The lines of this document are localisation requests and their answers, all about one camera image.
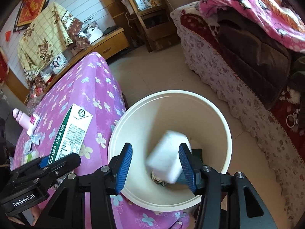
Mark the bed with floral skirt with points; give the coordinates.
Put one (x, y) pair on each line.
(214, 59)

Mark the white medicine box rainbow print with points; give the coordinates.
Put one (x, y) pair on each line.
(166, 155)

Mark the pink printed blanket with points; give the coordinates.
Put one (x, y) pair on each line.
(250, 7)

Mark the framed picture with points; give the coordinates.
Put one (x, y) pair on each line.
(146, 2)

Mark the milk carton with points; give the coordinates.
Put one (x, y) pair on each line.
(71, 128)

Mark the red plush blanket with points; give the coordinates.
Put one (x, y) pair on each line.
(190, 21)

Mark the wooden cabinet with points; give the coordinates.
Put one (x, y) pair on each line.
(112, 43)

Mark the beige crumpled wrapper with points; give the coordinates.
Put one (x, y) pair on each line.
(159, 180)

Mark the brown floral cloth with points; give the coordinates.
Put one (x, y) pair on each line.
(76, 28)

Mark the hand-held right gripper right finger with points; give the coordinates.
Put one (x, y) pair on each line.
(187, 167)

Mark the brown blanket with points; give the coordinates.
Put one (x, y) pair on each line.
(250, 52)

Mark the yellow floral cloth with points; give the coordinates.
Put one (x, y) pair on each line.
(43, 33)

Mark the pink floral tablecloth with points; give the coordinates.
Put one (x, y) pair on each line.
(78, 85)

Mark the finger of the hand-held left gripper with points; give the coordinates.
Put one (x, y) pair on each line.
(44, 162)
(66, 162)

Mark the white pill bottle pink label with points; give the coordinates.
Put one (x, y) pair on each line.
(33, 121)

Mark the photo frame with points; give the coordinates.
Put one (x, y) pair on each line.
(58, 63)

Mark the red wall hanging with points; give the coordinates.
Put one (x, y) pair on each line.
(32, 7)

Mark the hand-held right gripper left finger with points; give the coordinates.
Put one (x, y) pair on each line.
(124, 167)

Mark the cream plastic bin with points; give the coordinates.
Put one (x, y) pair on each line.
(166, 109)

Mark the pink thermos bottle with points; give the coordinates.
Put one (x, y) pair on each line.
(20, 118)

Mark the wooden chair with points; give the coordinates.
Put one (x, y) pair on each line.
(147, 28)

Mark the dark garment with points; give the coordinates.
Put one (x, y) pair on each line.
(299, 76)

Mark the black box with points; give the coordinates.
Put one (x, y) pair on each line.
(108, 30)

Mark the white tissue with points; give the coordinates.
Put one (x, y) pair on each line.
(37, 138)

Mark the clear plastic bag pile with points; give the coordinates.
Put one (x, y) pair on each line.
(35, 93)

